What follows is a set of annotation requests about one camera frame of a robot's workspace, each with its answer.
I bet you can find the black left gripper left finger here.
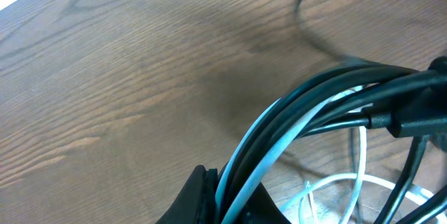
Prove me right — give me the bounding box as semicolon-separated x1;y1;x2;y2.
156;165;218;224

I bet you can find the black cable blue connector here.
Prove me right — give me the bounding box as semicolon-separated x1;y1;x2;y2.
305;87;446;223

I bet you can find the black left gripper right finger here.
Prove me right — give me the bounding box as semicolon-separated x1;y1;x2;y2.
240;184;291;224

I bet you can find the black USB cable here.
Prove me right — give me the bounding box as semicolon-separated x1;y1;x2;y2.
223;0;447;224

